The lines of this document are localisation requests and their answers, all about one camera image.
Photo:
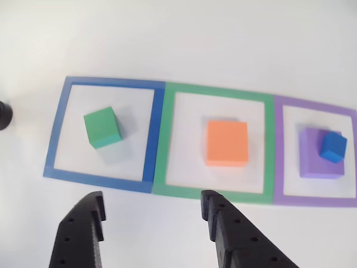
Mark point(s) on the orange block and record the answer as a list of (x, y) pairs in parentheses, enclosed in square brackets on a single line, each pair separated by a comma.
[(227, 142)]

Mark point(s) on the large purple block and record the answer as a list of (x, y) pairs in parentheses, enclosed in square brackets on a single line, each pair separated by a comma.
[(309, 156)]

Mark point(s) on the green block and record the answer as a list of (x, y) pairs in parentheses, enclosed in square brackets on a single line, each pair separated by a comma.
[(101, 125)]

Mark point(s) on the small blue block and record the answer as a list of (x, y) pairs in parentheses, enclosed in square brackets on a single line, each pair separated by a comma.
[(333, 146)]

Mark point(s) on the black tripod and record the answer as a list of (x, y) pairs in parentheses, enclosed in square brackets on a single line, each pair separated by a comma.
[(5, 114)]

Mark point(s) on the purple square frame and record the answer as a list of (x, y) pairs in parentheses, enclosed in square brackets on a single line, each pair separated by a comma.
[(279, 153)]

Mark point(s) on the green square frame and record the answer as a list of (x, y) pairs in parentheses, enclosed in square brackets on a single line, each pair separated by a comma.
[(217, 89)]

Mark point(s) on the blue square frame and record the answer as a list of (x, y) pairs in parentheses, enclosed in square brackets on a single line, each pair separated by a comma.
[(111, 82)]

